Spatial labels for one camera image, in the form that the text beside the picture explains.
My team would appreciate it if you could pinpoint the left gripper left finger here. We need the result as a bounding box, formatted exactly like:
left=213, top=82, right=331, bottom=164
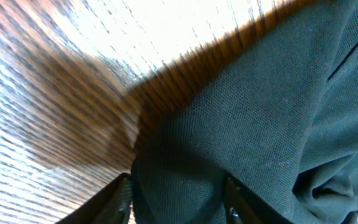
left=57, top=173, right=132, bottom=224

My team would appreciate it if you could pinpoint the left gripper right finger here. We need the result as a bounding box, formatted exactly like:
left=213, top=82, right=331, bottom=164
left=224, top=175, right=291, bottom=224

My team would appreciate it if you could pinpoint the black polo shirt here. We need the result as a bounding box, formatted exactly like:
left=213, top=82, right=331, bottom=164
left=132, top=1, right=358, bottom=223

